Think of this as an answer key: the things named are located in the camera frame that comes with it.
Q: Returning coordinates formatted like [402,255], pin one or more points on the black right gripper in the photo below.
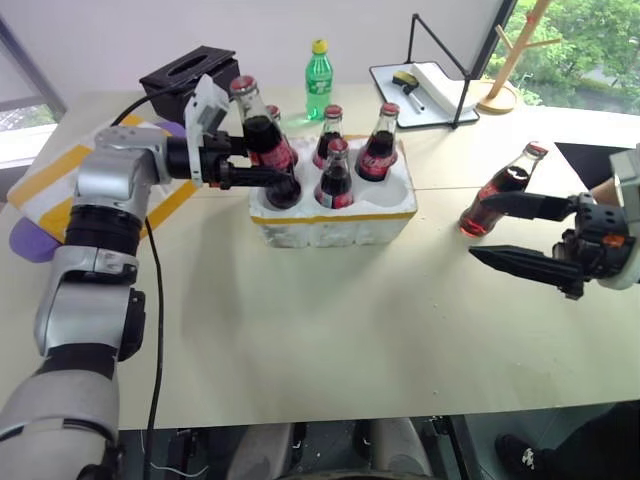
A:
[597,235]

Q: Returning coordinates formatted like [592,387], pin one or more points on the black trouser leg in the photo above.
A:
[595,445]

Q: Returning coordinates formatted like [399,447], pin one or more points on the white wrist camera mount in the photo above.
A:
[205,107]
[627,170]

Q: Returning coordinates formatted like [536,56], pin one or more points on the glass cola bottle red cap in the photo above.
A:
[265,140]
[275,114]
[330,132]
[500,187]
[380,150]
[336,182]

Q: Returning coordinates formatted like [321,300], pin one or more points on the white tray black rim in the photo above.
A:
[395,102]

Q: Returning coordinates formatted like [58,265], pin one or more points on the grey window frame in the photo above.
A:
[30,65]

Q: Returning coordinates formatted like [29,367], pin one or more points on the white foam crate yellow tape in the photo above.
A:
[340,227]

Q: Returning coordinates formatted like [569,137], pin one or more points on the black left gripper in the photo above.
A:
[216,157]

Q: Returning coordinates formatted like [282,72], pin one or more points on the white foam lid yellow tape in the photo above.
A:
[55,185]

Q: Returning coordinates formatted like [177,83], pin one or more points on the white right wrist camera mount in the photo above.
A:
[627,170]

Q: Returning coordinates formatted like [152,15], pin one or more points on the green plastic soda bottle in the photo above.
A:
[318,82]

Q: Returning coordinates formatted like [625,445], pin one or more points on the black tissue box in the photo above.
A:
[175,80]

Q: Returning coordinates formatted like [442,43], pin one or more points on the brown cardboard piece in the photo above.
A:
[605,192]

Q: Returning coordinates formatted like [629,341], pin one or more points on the black flat mat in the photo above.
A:
[582,160]

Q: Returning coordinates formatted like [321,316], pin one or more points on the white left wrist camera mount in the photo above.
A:
[205,107]

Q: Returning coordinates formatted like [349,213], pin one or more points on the black metal rod stand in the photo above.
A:
[440,42]

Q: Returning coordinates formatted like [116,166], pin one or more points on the wooden coat stand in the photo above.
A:
[505,65]

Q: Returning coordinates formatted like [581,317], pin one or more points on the purple mat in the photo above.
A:
[32,242]

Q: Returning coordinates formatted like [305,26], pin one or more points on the yellow black eraser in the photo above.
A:
[404,80]

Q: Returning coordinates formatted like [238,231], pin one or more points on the black shoe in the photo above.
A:
[520,455]

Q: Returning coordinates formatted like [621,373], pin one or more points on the black table frame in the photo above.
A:
[450,445]

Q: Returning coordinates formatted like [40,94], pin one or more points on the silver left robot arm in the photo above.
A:
[100,175]

